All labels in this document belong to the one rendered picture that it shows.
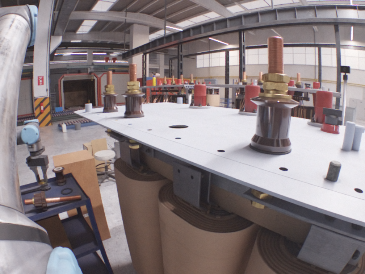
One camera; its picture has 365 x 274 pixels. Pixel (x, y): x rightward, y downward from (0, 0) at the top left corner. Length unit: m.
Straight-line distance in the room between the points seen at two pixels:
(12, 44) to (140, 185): 0.73
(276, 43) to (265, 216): 0.45
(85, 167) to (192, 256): 1.25
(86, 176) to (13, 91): 1.48
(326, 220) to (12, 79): 0.55
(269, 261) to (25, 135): 1.03
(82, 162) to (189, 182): 1.23
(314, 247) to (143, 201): 0.73
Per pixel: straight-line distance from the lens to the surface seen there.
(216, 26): 11.00
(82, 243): 1.43
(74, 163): 1.67
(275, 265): 0.53
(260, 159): 0.31
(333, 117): 0.67
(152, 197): 0.89
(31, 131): 0.96
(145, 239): 1.08
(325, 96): 0.76
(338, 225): 0.38
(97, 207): 1.90
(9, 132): 0.25
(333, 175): 0.28
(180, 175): 0.61
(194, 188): 0.57
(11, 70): 0.33
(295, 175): 0.27
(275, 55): 0.35
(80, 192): 1.26
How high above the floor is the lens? 1.47
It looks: 14 degrees down
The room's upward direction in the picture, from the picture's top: straight up
